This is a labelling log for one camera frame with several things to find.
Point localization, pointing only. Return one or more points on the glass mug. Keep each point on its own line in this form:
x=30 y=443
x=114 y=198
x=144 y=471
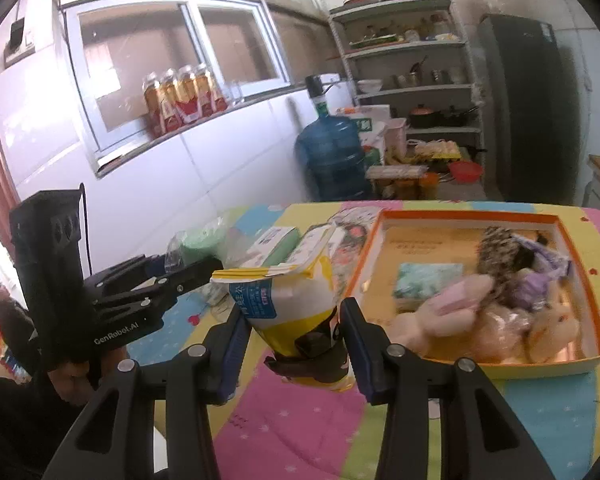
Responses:
x=235 y=92

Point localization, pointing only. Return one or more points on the blue water jug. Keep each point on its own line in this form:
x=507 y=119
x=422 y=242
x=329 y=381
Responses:
x=330 y=155

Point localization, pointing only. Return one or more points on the stack of white bowls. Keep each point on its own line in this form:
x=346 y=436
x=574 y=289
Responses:
x=369 y=86

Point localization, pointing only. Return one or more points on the black water pump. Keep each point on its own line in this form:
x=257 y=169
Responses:
x=316 y=87

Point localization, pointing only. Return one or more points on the person's left hand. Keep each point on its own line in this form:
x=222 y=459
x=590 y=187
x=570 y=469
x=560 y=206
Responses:
x=70 y=380

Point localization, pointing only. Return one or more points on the pink plastic container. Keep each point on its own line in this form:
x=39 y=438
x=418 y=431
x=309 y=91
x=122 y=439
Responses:
x=396 y=137

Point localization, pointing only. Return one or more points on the dark grey fridge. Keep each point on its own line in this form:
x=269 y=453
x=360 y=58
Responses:
x=525 y=110

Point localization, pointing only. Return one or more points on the purple plush toy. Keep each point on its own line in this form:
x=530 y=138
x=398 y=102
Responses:
x=532 y=287

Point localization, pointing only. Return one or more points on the brown speckled hedgehog plush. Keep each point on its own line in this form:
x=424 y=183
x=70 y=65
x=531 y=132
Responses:
x=500 y=255

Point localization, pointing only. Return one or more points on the yellow white bag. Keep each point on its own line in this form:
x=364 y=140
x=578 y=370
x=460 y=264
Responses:
x=290 y=300

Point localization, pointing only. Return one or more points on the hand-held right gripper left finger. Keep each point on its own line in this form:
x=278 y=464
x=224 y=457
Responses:
x=235 y=355

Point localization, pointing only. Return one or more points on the purple white packet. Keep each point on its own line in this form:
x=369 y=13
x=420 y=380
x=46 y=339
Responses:
x=550 y=260

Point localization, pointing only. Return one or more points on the white metal shelf rack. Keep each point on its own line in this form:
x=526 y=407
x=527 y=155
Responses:
x=415 y=60

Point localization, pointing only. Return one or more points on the glass jar with red lid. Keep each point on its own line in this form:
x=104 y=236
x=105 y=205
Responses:
x=490 y=0

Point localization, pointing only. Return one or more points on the beige plush toy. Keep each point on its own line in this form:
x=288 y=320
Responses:
x=555 y=325

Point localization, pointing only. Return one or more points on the pink plush toy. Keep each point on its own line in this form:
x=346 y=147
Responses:
x=450 y=310

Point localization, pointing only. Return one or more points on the green fluffy towel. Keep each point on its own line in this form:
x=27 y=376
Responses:
x=202 y=240

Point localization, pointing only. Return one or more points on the aluminium sliding window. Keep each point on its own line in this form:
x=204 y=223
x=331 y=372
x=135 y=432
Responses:
x=180 y=60

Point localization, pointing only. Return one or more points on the peach plush toy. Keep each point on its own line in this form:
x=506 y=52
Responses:
x=500 y=335

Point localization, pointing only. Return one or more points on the white green carton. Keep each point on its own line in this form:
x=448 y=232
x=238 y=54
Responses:
x=367 y=130

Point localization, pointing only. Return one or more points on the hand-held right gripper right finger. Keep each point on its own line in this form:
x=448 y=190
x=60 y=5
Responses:
x=360 y=350

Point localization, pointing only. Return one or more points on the floral tissue pack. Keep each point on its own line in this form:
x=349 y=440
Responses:
x=352 y=232

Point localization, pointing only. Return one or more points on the clear plastic food box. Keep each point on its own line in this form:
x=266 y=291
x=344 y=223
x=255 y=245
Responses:
x=400 y=182

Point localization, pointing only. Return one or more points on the amber drink bottle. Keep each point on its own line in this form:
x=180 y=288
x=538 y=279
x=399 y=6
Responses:
x=210 y=90
x=154 y=107
x=189 y=95
x=171 y=100

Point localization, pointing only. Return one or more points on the red plastic basket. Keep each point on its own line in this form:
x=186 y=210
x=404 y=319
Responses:
x=465 y=172

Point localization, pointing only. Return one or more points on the black wok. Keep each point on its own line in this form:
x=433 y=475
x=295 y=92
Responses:
x=457 y=116

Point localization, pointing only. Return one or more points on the tray of eggs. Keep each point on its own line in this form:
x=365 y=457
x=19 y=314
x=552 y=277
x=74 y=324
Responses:
x=437 y=151

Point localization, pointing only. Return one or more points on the green floral sponge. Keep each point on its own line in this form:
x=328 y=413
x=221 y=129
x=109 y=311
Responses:
x=425 y=280

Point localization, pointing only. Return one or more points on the orange cardboard box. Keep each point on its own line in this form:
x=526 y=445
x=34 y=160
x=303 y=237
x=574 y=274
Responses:
x=420 y=245

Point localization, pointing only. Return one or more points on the wall power box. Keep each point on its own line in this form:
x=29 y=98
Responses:
x=19 y=40

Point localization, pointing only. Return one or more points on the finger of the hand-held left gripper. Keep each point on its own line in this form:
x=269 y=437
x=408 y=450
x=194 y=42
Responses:
x=155 y=264
x=200 y=272

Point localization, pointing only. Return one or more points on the person's left forearm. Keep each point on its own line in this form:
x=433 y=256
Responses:
x=20 y=425

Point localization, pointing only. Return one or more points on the green white tissue box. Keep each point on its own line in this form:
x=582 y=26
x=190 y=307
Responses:
x=272 y=242

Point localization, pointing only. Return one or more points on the black pot with red lid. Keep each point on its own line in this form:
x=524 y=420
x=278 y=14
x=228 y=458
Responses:
x=425 y=117

